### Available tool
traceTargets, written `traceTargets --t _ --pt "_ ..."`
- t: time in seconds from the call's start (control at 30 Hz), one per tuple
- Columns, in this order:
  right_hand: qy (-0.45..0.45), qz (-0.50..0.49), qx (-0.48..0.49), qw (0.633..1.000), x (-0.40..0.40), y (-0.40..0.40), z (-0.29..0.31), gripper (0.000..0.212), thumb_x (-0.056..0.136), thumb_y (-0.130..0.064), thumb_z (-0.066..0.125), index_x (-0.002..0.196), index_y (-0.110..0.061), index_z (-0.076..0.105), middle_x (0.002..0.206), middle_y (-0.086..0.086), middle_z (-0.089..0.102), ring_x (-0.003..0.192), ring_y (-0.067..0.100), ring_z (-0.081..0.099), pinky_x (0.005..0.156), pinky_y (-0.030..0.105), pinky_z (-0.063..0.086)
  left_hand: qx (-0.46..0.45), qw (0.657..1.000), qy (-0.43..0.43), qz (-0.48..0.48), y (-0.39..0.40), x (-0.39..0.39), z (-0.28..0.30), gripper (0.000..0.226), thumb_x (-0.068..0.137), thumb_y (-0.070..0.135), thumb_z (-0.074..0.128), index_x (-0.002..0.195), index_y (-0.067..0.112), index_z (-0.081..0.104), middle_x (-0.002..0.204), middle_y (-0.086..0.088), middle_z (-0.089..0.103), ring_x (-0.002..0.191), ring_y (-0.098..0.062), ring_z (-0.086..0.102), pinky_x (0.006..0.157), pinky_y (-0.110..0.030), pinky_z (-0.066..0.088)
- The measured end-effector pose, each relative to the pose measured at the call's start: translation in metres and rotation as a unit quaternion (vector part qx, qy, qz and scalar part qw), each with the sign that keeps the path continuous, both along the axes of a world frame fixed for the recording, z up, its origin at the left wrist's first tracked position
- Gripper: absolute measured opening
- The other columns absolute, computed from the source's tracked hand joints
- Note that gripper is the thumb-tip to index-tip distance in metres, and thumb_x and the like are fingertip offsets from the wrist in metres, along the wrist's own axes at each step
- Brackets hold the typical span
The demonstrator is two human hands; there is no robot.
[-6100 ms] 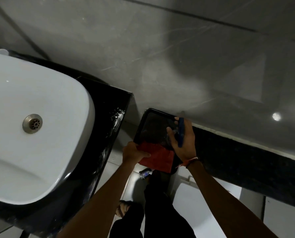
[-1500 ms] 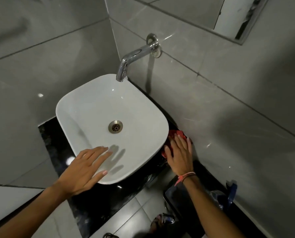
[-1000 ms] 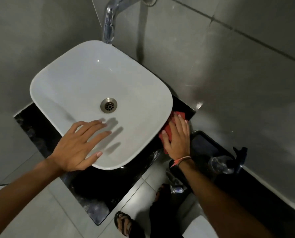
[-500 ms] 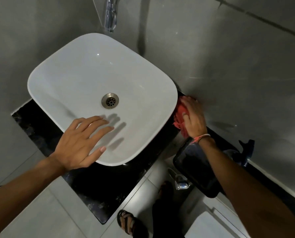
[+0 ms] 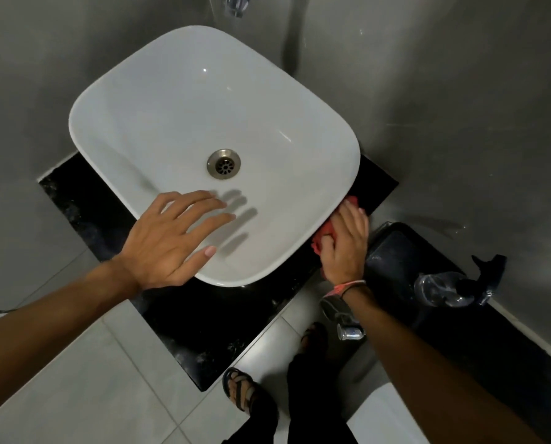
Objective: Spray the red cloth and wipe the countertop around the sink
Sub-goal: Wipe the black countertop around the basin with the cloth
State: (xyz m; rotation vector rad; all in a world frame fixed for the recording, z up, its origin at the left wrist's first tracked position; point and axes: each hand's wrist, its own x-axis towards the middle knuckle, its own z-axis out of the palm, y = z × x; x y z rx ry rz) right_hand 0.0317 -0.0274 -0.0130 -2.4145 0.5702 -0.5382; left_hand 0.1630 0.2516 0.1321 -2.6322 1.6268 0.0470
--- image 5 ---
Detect red cleaning cloth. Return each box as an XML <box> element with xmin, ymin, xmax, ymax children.
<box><xmin>311</xmin><ymin>195</ymin><xmax>359</xmax><ymax>256</ymax></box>

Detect person's left black sandal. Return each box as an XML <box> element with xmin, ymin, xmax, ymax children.
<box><xmin>222</xmin><ymin>367</ymin><xmax>263</xmax><ymax>415</ymax></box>

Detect clear spray bottle black trigger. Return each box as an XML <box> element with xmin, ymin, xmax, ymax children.
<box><xmin>413</xmin><ymin>254</ymin><xmax>508</xmax><ymax>309</ymax></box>

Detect pink and white wristband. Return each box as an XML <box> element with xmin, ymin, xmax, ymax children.
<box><xmin>323</xmin><ymin>279</ymin><xmax>367</xmax><ymax>299</ymax></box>

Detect person's left hand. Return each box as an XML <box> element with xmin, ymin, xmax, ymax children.
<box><xmin>113</xmin><ymin>190</ymin><xmax>237</xmax><ymax>293</ymax></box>

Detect person's black trousers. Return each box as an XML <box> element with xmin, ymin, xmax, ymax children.
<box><xmin>221</xmin><ymin>354</ymin><xmax>358</xmax><ymax>444</ymax></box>

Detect black stone counter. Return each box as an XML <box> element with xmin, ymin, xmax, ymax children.
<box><xmin>39</xmin><ymin>151</ymin><xmax>399</xmax><ymax>393</ymax></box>

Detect person's left forearm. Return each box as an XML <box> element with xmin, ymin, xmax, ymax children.
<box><xmin>0</xmin><ymin>260</ymin><xmax>139</xmax><ymax>425</ymax></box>

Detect chrome bidet sprayer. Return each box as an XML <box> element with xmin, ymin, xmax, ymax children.
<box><xmin>320</xmin><ymin>296</ymin><xmax>366</xmax><ymax>342</ymax></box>

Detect person's right forearm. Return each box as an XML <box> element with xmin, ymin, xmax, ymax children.
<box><xmin>342</xmin><ymin>286</ymin><xmax>547</xmax><ymax>444</ymax></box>

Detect metal sink drain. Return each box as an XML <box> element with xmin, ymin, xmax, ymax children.
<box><xmin>206</xmin><ymin>149</ymin><xmax>242</xmax><ymax>180</ymax></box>

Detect person's right hand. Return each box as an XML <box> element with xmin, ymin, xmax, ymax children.
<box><xmin>320</xmin><ymin>200</ymin><xmax>370</xmax><ymax>287</ymax></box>

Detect white ceramic sink basin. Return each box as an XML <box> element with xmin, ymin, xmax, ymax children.
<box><xmin>68</xmin><ymin>25</ymin><xmax>361</xmax><ymax>288</ymax></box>

